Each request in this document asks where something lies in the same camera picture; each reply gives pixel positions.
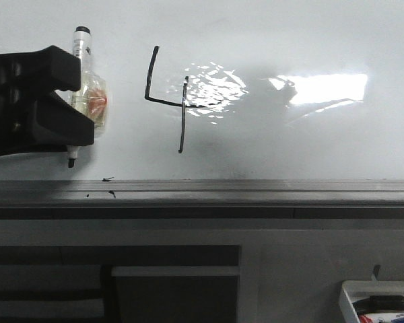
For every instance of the white whiteboard marker with magnet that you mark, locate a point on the white whiteboard marker with magnet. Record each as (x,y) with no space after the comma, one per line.
(91,100)

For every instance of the white whiteboard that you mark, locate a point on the white whiteboard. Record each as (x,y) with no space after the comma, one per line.
(229,89)

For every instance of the dark cabinet panel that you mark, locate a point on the dark cabinet panel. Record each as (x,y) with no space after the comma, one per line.
(119,283)

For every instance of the blue labelled marker in tray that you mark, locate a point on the blue labelled marker in tray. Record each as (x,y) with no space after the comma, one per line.
(386,317)

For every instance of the red capped marker in tray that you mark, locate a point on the red capped marker in tray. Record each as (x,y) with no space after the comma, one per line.
(365,319)

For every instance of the black capped marker in tray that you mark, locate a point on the black capped marker in tray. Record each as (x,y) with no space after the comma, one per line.
(379,303)

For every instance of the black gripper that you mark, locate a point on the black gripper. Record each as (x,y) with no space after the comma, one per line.
(56,124)

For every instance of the white marker holder tray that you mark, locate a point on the white marker holder tray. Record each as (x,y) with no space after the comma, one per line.
(352,291)

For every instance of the grey aluminium whiteboard tray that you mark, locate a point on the grey aluminium whiteboard tray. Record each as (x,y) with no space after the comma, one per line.
(197,199)

